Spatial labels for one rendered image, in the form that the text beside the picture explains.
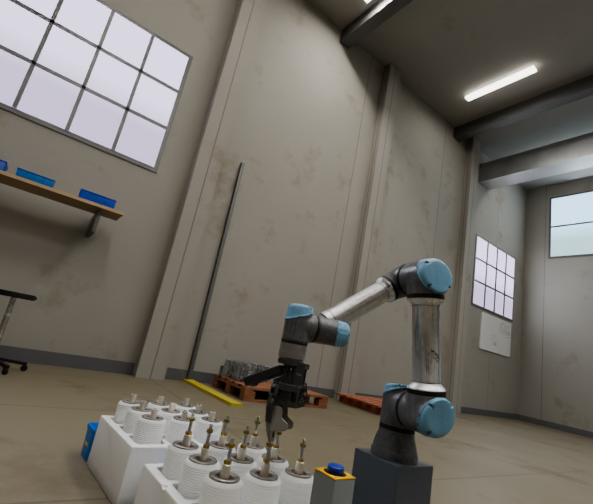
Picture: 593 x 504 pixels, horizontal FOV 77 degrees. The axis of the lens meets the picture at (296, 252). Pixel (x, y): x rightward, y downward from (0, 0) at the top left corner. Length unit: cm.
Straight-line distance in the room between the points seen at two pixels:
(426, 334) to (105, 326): 359
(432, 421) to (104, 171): 399
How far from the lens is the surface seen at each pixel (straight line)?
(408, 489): 138
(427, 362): 125
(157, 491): 120
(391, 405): 135
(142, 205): 451
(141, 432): 150
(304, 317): 104
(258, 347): 502
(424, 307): 125
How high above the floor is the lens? 58
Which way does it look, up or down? 14 degrees up
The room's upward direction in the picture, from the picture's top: 11 degrees clockwise
